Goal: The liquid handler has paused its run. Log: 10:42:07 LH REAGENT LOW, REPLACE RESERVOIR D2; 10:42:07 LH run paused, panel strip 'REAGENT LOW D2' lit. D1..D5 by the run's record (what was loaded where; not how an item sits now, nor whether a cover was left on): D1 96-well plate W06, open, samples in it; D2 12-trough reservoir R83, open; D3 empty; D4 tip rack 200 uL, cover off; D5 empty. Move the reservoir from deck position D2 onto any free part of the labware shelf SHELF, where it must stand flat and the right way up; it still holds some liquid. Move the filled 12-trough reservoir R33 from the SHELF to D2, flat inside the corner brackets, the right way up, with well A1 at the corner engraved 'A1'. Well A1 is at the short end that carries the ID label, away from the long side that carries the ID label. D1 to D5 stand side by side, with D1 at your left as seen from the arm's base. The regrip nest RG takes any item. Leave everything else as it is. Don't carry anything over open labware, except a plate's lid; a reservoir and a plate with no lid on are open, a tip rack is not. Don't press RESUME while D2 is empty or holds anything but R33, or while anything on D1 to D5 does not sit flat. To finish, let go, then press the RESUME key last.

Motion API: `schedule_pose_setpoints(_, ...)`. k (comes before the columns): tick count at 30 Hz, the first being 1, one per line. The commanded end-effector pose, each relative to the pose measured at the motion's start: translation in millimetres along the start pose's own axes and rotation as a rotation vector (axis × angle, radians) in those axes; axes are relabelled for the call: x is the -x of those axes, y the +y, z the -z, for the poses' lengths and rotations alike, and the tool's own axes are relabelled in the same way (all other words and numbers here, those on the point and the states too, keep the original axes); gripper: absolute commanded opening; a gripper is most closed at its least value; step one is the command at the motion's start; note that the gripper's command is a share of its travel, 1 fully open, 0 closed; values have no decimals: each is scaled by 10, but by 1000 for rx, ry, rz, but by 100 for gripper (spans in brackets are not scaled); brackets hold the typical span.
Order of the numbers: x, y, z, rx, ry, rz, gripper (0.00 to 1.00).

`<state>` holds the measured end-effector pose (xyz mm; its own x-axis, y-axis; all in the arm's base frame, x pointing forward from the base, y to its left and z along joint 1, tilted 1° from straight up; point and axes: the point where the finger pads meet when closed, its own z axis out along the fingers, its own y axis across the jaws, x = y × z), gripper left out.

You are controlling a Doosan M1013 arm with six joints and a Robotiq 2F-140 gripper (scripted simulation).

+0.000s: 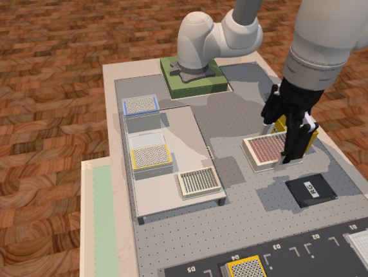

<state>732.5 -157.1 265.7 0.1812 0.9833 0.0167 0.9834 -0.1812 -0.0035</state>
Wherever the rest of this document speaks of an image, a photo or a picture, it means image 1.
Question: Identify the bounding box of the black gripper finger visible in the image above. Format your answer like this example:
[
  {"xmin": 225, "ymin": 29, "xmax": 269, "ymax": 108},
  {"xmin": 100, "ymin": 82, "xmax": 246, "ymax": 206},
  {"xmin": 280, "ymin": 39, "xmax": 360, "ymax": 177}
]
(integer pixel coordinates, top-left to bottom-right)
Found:
[
  {"xmin": 274, "ymin": 107, "xmax": 319, "ymax": 172},
  {"xmin": 259, "ymin": 84, "xmax": 287, "ymax": 136}
]

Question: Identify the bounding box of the cream trough reservoir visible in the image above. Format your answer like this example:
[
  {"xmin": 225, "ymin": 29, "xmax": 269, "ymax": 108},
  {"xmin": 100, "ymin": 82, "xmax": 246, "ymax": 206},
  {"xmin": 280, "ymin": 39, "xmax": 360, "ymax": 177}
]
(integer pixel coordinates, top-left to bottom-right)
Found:
[{"xmin": 177, "ymin": 166, "xmax": 221, "ymax": 201}]

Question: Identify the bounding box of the dark grey square pad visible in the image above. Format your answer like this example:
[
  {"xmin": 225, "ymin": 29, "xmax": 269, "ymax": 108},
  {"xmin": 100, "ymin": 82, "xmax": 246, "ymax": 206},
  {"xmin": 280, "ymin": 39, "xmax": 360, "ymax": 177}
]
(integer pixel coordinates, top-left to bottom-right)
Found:
[{"xmin": 285, "ymin": 173, "xmax": 338, "ymax": 208}]

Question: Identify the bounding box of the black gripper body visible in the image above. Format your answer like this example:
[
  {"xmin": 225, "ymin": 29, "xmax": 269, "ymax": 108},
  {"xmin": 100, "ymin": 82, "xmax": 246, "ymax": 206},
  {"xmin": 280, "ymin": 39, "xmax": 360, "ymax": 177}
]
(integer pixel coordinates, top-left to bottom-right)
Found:
[{"xmin": 279, "ymin": 77, "xmax": 324, "ymax": 122}]

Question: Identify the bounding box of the yellow tip rack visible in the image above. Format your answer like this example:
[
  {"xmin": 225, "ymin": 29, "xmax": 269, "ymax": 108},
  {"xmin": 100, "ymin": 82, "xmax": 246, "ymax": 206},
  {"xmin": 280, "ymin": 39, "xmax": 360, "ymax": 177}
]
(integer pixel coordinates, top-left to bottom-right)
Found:
[{"xmin": 223, "ymin": 255, "xmax": 266, "ymax": 277}]

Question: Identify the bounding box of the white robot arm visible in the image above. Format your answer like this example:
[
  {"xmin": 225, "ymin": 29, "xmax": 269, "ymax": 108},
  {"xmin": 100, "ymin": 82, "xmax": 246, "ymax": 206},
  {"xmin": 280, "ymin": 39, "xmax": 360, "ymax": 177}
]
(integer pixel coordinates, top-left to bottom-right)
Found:
[{"xmin": 169, "ymin": 0, "xmax": 368, "ymax": 91}]

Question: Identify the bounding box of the white flat shelf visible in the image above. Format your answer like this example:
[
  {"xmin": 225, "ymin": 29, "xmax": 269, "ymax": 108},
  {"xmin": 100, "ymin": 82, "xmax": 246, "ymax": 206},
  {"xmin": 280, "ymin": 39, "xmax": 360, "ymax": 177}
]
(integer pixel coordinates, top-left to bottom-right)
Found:
[{"xmin": 123, "ymin": 104, "xmax": 226, "ymax": 225}]

